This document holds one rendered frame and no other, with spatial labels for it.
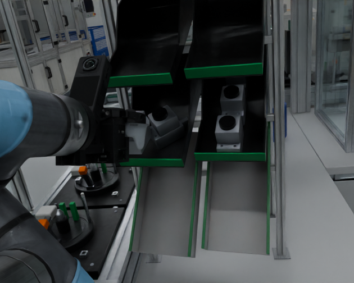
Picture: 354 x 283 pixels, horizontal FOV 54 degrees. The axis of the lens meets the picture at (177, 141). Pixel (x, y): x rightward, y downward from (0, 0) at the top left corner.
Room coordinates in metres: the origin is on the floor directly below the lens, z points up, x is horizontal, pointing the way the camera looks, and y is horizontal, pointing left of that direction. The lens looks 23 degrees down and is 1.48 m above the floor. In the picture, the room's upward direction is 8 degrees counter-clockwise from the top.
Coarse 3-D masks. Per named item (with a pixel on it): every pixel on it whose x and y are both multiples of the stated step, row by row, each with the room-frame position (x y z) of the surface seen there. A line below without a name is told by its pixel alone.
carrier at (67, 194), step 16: (80, 176) 0.99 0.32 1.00; (96, 176) 0.96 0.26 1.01; (112, 176) 0.98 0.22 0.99; (128, 176) 1.00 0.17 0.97; (64, 192) 0.96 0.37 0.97; (80, 192) 0.92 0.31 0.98; (96, 192) 0.90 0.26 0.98; (112, 192) 0.91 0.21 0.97; (128, 192) 0.90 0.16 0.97; (80, 208) 0.86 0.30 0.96; (96, 208) 0.85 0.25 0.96
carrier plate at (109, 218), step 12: (96, 216) 0.80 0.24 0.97; (108, 216) 0.79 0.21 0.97; (120, 216) 0.78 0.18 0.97; (96, 228) 0.74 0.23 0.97; (108, 228) 0.73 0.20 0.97; (96, 240) 0.69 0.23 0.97; (108, 240) 0.68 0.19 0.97; (96, 252) 0.65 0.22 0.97; (84, 264) 0.61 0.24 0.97; (96, 264) 0.61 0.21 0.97; (96, 276) 0.59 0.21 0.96
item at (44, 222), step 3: (45, 216) 0.67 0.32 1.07; (48, 216) 0.67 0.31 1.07; (42, 219) 0.65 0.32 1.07; (45, 219) 0.65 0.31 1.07; (48, 219) 0.67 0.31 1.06; (42, 222) 0.64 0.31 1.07; (45, 222) 0.64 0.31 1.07; (48, 222) 0.65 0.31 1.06; (45, 225) 0.64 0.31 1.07; (48, 225) 0.65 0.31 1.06; (48, 228) 0.65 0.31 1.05; (48, 231) 0.65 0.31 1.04; (51, 231) 0.66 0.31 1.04; (51, 234) 0.65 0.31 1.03; (54, 234) 0.66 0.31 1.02; (54, 237) 0.66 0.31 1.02; (57, 240) 0.67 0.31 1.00
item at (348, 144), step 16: (320, 0) 1.58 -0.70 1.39; (320, 16) 1.58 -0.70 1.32; (352, 16) 1.18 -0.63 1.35; (320, 32) 1.58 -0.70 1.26; (352, 32) 1.18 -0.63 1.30; (320, 48) 1.59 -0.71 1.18; (352, 48) 1.16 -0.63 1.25; (352, 64) 1.16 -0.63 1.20; (352, 80) 1.16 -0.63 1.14; (352, 96) 1.16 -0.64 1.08; (320, 112) 1.54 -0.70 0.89; (352, 112) 1.16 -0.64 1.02; (352, 128) 1.16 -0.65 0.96; (352, 144) 1.16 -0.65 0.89
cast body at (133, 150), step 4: (140, 112) 0.61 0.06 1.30; (144, 112) 0.61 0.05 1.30; (132, 124) 0.57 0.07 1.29; (148, 128) 0.62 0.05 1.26; (148, 132) 0.62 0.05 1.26; (128, 136) 0.58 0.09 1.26; (148, 136) 0.61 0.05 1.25; (132, 140) 0.57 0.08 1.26; (148, 140) 0.61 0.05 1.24; (132, 144) 0.57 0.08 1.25; (144, 144) 0.59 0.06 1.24; (132, 148) 0.57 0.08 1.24; (136, 148) 0.57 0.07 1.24; (144, 148) 0.59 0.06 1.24; (132, 152) 0.58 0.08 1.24; (136, 152) 0.57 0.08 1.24; (140, 152) 0.57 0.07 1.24
